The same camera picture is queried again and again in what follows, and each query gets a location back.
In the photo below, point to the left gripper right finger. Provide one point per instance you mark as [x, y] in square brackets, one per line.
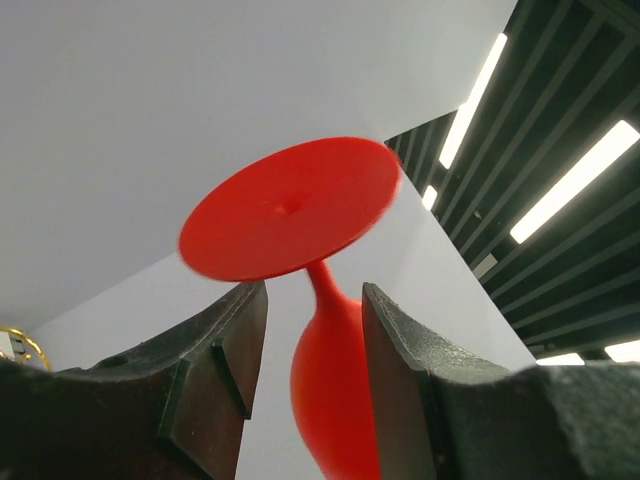
[442, 412]

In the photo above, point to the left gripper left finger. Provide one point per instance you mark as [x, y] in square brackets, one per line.
[173, 407]

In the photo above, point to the gold wire glass rack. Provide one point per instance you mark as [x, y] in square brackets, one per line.
[18, 347]

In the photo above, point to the red wine glass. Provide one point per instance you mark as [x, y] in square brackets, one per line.
[291, 211]

